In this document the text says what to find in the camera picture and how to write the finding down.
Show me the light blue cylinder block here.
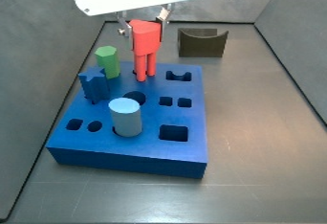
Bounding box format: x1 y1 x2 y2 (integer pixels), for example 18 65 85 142
109 98 142 137

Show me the red three prong block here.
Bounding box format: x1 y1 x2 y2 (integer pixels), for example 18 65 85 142
130 19 162 81

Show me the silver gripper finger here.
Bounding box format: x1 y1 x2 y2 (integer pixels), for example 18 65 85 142
155 3 174 34
117 11 134 48

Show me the blue foam shape board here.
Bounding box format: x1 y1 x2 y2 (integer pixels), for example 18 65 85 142
46 61 209 178

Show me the dark blue star block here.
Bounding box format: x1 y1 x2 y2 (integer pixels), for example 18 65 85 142
78 66 110 104

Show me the black curved stand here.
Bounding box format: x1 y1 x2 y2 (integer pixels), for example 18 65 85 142
178 28 229 57

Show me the green octagonal prism block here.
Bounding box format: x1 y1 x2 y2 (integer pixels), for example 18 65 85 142
95 46 121 78

